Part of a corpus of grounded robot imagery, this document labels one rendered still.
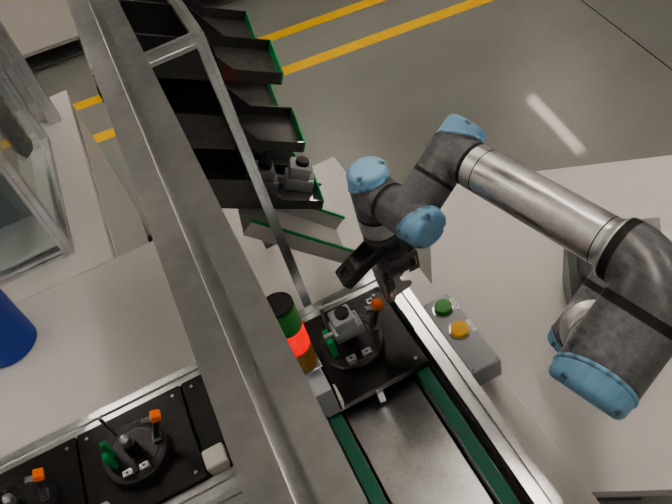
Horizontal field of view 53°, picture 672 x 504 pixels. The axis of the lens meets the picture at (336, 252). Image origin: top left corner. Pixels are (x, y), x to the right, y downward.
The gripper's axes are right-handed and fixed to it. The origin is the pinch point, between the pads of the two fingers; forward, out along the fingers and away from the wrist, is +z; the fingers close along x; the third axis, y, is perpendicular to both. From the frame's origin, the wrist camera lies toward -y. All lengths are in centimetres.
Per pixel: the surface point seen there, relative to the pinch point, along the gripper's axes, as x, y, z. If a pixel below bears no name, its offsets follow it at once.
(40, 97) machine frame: 164, -64, 9
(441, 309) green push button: -2.2, 10.6, 9.4
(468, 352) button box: -14.1, 10.1, 10.6
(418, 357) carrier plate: -10.2, 0.5, 9.6
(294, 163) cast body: 28.2, -4.5, -20.2
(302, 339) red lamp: -21.1, -20.7, -27.4
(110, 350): 41, -64, 21
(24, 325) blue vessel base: 58, -83, 14
